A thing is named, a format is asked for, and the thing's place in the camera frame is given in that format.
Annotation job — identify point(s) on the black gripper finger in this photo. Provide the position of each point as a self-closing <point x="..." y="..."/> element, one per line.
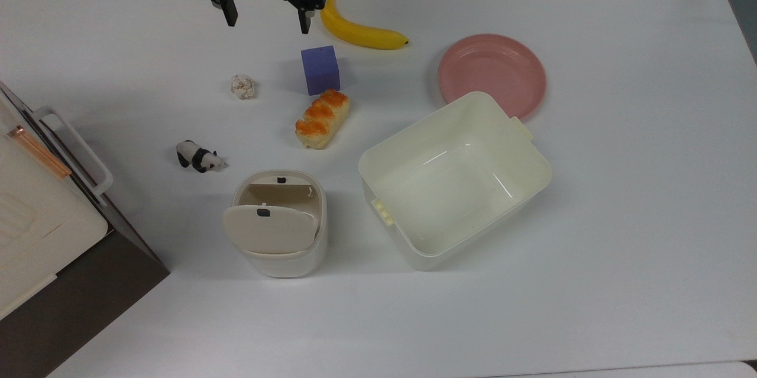
<point x="304" y="18"/>
<point x="228" y="12"/>

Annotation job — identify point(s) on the small panda figurine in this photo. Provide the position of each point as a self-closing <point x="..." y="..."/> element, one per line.
<point x="198" y="157"/>

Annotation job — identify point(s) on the white paper ball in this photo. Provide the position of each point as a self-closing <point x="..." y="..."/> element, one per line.
<point x="243" y="87"/>

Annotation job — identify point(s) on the cream trash can with lid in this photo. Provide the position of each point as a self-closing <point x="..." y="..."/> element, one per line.
<point x="272" y="230"/>

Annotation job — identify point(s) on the cream plastic drawer box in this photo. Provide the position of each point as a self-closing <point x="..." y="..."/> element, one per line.
<point x="35" y="230"/>

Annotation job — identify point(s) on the cream plastic storage bin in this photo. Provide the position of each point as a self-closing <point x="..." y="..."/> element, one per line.
<point x="455" y="188"/>

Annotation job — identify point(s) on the yellow toy banana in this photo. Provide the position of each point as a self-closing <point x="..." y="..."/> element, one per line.
<point x="355" y="34"/>

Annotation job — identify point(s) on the toy bread with orange glaze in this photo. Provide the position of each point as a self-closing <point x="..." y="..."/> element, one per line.
<point x="322" y="120"/>

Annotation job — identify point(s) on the dark brown drawer cabinet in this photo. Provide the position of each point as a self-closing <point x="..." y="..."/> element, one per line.
<point x="77" y="301"/>

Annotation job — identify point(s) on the pink plastic plate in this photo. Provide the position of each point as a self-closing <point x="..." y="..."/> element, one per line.
<point x="491" y="70"/>

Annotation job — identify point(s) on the purple foam cube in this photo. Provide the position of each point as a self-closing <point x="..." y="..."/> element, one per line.
<point x="320" y="70"/>

